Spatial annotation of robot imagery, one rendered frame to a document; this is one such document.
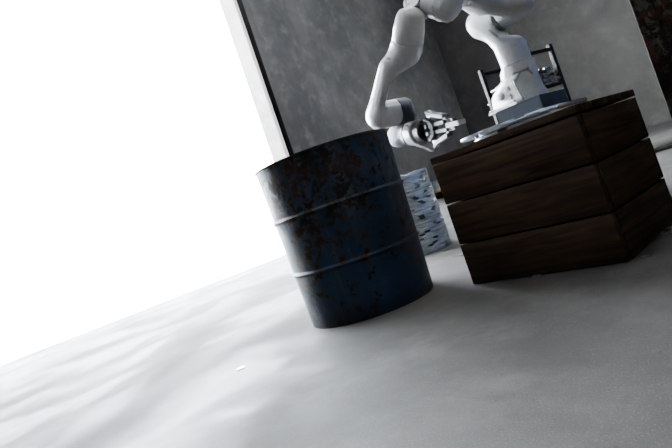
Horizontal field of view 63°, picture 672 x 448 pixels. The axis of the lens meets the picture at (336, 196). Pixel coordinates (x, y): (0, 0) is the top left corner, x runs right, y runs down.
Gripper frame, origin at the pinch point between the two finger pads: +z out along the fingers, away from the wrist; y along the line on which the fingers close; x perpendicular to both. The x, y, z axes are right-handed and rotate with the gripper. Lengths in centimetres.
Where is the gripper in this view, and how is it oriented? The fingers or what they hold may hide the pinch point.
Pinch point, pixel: (455, 123)
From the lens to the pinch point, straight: 175.9
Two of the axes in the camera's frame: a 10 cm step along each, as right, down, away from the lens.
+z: 3.9, -0.2, -9.2
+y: -2.7, -9.6, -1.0
